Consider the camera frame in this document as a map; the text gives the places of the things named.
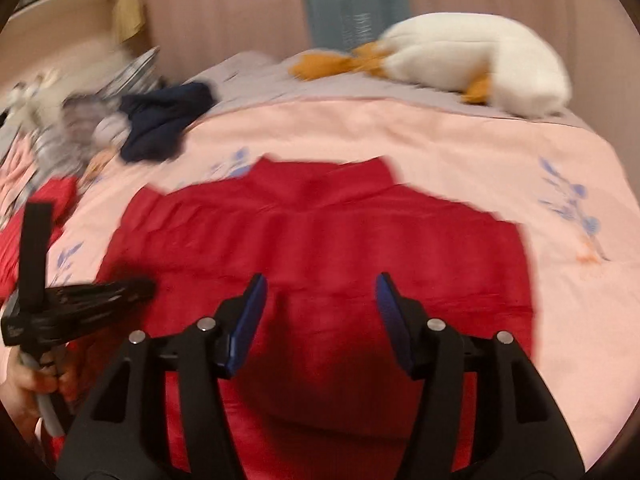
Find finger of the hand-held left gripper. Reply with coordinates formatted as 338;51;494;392
46;276;157;334

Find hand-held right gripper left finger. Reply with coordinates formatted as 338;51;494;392
55;273;268;480

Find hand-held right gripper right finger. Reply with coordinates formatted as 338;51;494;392
376;273;586;480

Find red down jacket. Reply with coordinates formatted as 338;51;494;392
95;156;535;480

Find navy blue clothes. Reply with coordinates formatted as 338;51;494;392
119;82;218;163

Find person's left hand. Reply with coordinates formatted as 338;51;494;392
0;337;88;428

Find red quilted jacket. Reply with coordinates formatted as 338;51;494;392
0;176;81;301

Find large plaid pillow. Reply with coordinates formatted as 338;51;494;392
60;47;161;161

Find pink deer-print duvet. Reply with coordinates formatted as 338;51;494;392
0;97;640;480

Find beige headboard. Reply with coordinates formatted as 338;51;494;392
0;0;126;103

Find lilac bed sheet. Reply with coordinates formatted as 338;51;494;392
185;50;596;131

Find white goose plush toy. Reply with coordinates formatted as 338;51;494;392
292;12;573;118

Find pink curtain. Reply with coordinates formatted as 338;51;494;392
135;0;640;126

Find grey-blue lettered cushion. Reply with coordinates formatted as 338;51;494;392
299;0;411;53

